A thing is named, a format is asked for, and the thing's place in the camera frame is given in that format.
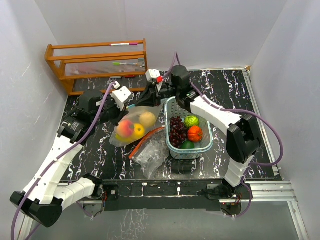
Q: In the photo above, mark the wooden shelf rack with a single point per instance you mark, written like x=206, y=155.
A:
x=72, y=62

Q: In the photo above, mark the yellow banana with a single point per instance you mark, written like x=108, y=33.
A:
x=126, y=140

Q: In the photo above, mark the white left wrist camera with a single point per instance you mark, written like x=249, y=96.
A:
x=121, y=97

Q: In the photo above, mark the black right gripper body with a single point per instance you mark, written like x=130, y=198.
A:
x=170, y=88

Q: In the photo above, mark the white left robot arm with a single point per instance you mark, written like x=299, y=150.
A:
x=42, y=199

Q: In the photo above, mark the pink white marker pen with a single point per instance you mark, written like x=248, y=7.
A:
x=124, y=44

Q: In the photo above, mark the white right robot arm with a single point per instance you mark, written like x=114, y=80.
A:
x=243, y=137

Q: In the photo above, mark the orange pumpkin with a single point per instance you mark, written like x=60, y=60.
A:
x=195, y=134

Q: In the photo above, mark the purple grapes bunch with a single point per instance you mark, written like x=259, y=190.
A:
x=178, y=132

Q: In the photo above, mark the green white marker pen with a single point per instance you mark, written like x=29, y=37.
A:
x=124, y=64

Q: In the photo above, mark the yellow lemon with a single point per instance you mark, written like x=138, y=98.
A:
x=139, y=131

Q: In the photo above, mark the orange zip plastic bag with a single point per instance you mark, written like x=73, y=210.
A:
x=151, y=152

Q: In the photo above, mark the blue zip top bag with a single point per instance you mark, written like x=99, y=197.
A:
x=133, y=115

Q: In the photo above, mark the red orange peach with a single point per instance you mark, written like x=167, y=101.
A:
x=125, y=128

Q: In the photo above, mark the yellow apple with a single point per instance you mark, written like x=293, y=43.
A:
x=147, y=119

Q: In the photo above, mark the aluminium frame rail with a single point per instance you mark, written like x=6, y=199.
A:
x=274, y=191

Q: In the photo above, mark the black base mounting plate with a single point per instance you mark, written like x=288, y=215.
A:
x=172, y=194

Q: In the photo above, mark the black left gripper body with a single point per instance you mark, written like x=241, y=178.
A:
x=111, y=112

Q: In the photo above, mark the green lime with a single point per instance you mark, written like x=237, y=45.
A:
x=187, y=145

